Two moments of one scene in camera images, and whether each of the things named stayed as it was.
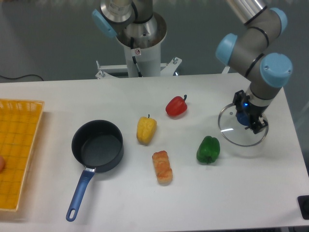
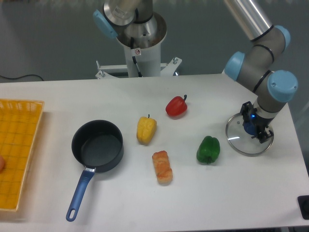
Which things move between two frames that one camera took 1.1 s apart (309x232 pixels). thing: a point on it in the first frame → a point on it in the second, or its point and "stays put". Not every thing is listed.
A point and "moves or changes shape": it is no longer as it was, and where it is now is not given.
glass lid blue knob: (235, 133) moves or changes shape
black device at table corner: (303, 203) stays put
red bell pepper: (176, 106) stays put
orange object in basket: (2, 164) stays put
